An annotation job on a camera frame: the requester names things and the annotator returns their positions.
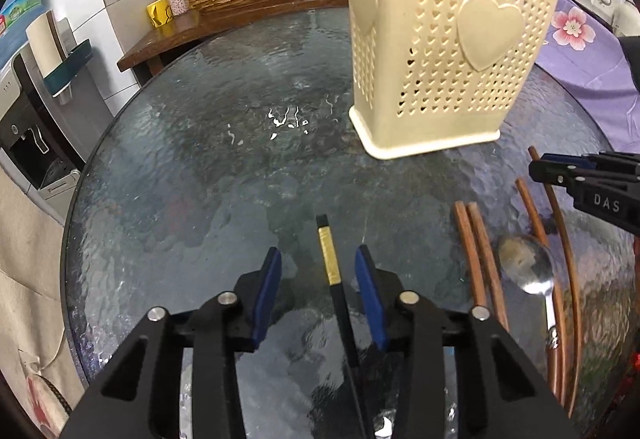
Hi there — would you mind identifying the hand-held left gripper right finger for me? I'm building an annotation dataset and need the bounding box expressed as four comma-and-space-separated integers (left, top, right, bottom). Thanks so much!
354, 244, 581, 439

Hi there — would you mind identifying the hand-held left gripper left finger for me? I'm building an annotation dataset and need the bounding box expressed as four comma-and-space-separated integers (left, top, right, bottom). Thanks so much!
60, 246, 283, 439

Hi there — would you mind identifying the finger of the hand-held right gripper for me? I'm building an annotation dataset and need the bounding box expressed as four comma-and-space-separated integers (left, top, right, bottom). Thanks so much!
528, 160, 601, 192
542, 152, 640, 184

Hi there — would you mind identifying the black gold-band chopstick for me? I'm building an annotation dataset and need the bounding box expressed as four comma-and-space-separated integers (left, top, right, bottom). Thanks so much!
316, 214, 376, 439

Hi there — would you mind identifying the cream perforated utensil holder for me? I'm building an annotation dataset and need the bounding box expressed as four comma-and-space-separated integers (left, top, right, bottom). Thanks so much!
336, 0, 565, 160

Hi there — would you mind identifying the purple floral cloth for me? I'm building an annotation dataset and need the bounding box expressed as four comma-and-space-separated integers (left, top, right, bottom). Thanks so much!
535, 0, 640, 154

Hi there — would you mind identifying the round glass table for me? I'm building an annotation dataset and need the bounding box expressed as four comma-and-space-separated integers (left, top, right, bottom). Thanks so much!
62, 9, 626, 439

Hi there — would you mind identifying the white kettle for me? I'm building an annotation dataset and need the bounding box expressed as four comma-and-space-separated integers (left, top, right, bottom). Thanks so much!
612, 1, 640, 37

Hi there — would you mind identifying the beige cloth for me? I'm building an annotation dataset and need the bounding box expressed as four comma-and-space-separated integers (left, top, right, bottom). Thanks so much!
0, 164, 86, 415

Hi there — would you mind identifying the floral cushion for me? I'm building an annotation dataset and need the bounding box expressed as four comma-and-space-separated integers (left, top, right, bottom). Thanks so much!
25, 371, 71, 435

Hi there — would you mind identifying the wooden counter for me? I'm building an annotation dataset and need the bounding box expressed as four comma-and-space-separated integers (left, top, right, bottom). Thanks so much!
117, 0, 351, 74

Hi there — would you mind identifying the grey water dispenser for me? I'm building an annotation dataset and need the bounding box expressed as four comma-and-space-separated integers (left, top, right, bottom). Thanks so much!
0, 54, 83, 204

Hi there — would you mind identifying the yellow cup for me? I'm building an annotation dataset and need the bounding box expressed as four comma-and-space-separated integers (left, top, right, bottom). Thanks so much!
146, 0, 176, 28

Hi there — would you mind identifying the white cup dispenser tube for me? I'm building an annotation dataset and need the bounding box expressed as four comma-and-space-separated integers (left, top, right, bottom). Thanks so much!
25, 11, 68, 70

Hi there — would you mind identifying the blue water jug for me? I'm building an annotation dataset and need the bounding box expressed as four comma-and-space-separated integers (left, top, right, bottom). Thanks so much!
0, 0, 41, 34

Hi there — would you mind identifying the wooden-handled metal spoon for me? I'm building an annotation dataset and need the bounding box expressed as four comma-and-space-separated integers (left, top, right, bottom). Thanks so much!
498, 234, 568, 412

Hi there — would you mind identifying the white cord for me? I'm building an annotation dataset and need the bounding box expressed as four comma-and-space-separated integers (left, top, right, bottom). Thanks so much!
22, 314, 66, 370

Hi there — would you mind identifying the black braided cord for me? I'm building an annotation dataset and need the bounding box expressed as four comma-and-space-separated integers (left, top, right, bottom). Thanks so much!
42, 376, 73, 415

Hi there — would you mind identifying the teal wall holder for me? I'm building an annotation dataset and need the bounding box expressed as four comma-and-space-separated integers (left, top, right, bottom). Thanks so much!
42, 39, 93, 104

